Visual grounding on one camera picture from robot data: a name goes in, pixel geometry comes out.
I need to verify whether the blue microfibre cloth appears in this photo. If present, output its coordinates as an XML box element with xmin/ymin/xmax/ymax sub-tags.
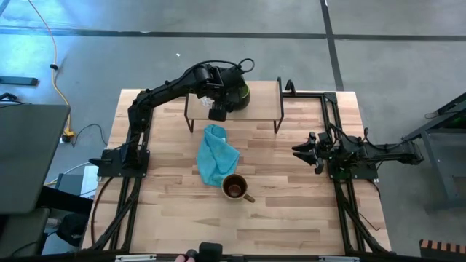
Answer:
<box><xmin>196</xmin><ymin>124</ymin><xmax>241</xmax><ymax>188</ymax></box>

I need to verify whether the flat black floor bar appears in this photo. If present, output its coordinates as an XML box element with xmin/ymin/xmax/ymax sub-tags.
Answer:
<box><xmin>0</xmin><ymin>75</ymin><xmax>39</xmax><ymax>87</ymax></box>

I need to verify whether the black mug green inside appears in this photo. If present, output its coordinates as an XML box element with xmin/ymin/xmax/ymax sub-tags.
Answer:
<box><xmin>232</xmin><ymin>74</ymin><xmax>252</xmax><ymax>112</ymax></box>

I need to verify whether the wooden shelf black metal frame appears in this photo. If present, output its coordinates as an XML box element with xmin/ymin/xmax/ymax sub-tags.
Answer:
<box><xmin>183</xmin><ymin>76</ymin><xmax>284</xmax><ymax>135</ymax></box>

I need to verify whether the dark grey desk top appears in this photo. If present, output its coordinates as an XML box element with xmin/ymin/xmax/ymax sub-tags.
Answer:
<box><xmin>0</xmin><ymin>103</ymin><xmax>71</xmax><ymax>215</ymax></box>

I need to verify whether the grey metal stand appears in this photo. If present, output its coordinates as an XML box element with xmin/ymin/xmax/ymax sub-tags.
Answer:
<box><xmin>402</xmin><ymin>92</ymin><xmax>466</xmax><ymax>212</ymax></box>

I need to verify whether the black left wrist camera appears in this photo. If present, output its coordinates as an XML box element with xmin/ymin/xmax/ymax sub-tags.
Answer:
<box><xmin>208</xmin><ymin>103</ymin><xmax>228</xmax><ymax>122</ymax></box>

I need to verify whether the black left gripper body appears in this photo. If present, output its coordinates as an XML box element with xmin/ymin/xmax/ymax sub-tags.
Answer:
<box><xmin>218</xmin><ymin>67</ymin><xmax>245</xmax><ymax>112</ymax></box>

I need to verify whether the white box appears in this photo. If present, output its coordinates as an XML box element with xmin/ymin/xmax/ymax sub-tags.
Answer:
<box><xmin>82</xmin><ymin>165</ymin><xmax>100</xmax><ymax>199</ymax></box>

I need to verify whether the black floor cable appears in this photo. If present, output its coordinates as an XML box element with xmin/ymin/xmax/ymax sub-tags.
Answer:
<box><xmin>69</xmin><ymin>122</ymin><xmax>109</xmax><ymax>147</ymax></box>

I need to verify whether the yellow floor cable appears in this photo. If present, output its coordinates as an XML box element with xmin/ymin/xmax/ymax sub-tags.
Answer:
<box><xmin>27</xmin><ymin>0</ymin><xmax>76</xmax><ymax>142</ymax></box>

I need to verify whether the brown teal glazed mug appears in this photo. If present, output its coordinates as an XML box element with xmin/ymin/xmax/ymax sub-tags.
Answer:
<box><xmin>221</xmin><ymin>173</ymin><xmax>256</xmax><ymax>204</ymax></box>

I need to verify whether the black aluminium rig frame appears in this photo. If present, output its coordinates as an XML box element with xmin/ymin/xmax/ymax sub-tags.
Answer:
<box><xmin>87</xmin><ymin>82</ymin><xmax>393</xmax><ymax>255</ymax></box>

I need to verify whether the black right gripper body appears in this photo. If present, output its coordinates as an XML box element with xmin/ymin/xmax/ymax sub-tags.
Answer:
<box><xmin>315</xmin><ymin>131</ymin><xmax>352</xmax><ymax>172</ymax></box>

